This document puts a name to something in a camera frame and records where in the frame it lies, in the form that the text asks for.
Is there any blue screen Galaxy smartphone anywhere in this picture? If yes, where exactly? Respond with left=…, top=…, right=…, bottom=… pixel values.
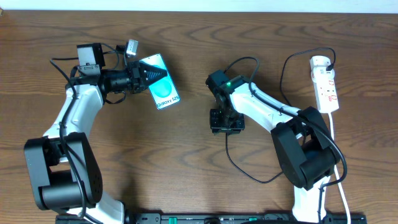
left=140, top=54, right=180, bottom=110

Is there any black USB charging cable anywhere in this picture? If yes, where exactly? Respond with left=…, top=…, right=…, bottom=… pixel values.
left=224, top=47, right=337, bottom=184

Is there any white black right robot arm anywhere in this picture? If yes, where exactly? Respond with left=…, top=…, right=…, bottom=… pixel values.
left=205, top=70, right=345, bottom=223

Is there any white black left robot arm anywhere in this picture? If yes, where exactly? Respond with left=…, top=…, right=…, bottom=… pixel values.
left=24, top=43, right=169, bottom=223

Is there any white USB charger adapter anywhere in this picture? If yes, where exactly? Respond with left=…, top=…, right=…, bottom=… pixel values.
left=310, top=55, right=335, bottom=83

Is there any white power strip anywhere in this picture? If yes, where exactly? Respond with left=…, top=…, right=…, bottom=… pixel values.
left=313, top=79, right=339, bottom=113

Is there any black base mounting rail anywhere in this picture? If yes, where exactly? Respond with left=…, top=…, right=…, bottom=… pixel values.
left=55, top=213, right=368, bottom=224

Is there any white power strip cord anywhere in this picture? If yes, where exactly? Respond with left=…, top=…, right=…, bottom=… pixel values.
left=327, top=112, right=352, bottom=224

